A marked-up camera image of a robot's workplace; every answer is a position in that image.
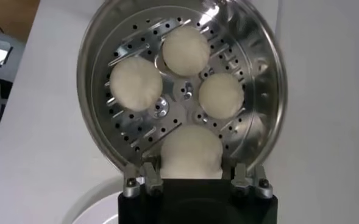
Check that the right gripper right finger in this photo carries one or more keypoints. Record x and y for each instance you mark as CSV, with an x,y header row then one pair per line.
x,y
240,182

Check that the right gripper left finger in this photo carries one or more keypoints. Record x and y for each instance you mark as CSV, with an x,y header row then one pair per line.
x,y
153,182

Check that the white steamed baozi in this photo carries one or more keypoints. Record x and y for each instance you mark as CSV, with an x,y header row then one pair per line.
x,y
221,95
186,50
191,152
136,83

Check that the stainless steel steamer basket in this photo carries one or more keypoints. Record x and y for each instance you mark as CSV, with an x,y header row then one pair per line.
x,y
258,76

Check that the white round plate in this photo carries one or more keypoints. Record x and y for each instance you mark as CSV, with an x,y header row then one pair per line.
x,y
106,216

